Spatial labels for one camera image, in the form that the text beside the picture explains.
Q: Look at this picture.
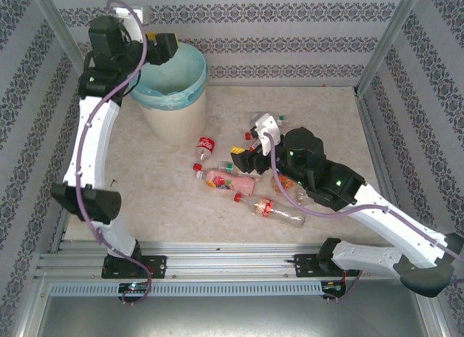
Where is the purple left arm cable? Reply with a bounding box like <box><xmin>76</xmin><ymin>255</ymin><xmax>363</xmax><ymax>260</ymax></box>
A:
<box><xmin>74</xmin><ymin>0</ymin><xmax>153</xmax><ymax>306</ymax></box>

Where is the clear bottle red Coke label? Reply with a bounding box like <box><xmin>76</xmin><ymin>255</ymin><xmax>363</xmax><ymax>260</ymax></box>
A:
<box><xmin>191</xmin><ymin>136</ymin><xmax>217</xmax><ymax>172</ymax></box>

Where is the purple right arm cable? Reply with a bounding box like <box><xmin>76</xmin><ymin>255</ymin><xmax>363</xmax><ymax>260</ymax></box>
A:
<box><xmin>262</xmin><ymin>132</ymin><xmax>464</xmax><ymax>304</ymax></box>

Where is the orange label bottle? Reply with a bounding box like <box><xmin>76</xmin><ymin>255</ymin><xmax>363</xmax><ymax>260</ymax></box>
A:
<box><xmin>270</xmin><ymin>172</ymin><xmax>309</xmax><ymax>204</ymax></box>

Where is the small clear bottle red cap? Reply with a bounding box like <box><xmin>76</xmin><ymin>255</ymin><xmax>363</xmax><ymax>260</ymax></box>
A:
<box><xmin>244</xmin><ymin>131</ymin><xmax>260</xmax><ymax>152</ymax></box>

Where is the aluminium mounting rail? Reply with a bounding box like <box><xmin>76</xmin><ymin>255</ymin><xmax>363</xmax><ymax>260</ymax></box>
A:
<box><xmin>34</xmin><ymin>238</ymin><xmax>403</xmax><ymax>282</ymax></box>

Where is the light blue bin liner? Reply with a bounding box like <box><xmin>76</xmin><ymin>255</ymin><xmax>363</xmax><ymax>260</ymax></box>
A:
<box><xmin>129</xmin><ymin>42</ymin><xmax>208</xmax><ymax>112</ymax></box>

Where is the cream plastic waste bin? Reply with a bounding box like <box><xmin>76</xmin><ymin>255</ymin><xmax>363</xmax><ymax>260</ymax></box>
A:
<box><xmin>138</xmin><ymin>86</ymin><xmax>208</xmax><ymax>147</ymax></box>

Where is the clear bottle peach Coke label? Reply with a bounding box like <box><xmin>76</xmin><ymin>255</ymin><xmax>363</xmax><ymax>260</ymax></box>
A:
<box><xmin>233</xmin><ymin>192</ymin><xmax>307</xmax><ymax>229</ymax></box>

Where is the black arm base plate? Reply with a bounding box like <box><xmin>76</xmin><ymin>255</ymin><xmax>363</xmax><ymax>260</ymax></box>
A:
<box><xmin>293</xmin><ymin>253</ymin><xmax>351</xmax><ymax>279</ymax></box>
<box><xmin>101</xmin><ymin>254</ymin><xmax>167</xmax><ymax>280</ymax></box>

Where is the pink drink bottle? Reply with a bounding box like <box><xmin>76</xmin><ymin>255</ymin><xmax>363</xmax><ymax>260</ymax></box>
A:
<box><xmin>195</xmin><ymin>168</ymin><xmax>259</xmax><ymax>197</ymax></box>

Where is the aluminium frame post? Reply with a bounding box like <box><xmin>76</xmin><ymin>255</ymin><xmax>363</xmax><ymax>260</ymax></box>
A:
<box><xmin>354</xmin><ymin>0</ymin><xmax>425</xmax><ymax>96</ymax></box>
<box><xmin>30</xmin><ymin>0</ymin><xmax>90</xmax><ymax>68</ymax></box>

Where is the aluminium table side rail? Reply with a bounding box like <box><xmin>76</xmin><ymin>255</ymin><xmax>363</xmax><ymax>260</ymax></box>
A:
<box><xmin>354</xmin><ymin>86</ymin><xmax>452</xmax><ymax>337</ymax></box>
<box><xmin>49</xmin><ymin>206</ymin><xmax>73</xmax><ymax>254</ymax></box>

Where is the small circuit board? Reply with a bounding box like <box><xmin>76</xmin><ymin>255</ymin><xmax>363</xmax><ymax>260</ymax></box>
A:
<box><xmin>118</xmin><ymin>281</ymin><xmax>150</xmax><ymax>294</ymax></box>
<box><xmin>321</xmin><ymin>280</ymin><xmax>347</xmax><ymax>294</ymax></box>

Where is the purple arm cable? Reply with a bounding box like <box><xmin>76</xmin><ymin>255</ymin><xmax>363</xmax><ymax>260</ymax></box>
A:
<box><xmin>262</xmin><ymin>132</ymin><xmax>464</xmax><ymax>304</ymax></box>
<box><xmin>74</xmin><ymin>0</ymin><xmax>153</xmax><ymax>306</ymax></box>

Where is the clear bottle green label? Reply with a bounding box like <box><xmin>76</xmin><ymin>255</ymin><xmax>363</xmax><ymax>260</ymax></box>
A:
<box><xmin>215</xmin><ymin>159</ymin><xmax>254</xmax><ymax>178</ymax></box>

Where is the grey metal base sheet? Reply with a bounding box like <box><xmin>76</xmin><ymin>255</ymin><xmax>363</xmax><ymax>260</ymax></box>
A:
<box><xmin>36</xmin><ymin>296</ymin><xmax>436</xmax><ymax>337</ymax></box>

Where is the grey slotted cable duct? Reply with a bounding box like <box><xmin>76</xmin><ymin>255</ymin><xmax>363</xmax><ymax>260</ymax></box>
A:
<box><xmin>49</xmin><ymin>281</ymin><xmax>324</xmax><ymax>298</ymax></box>

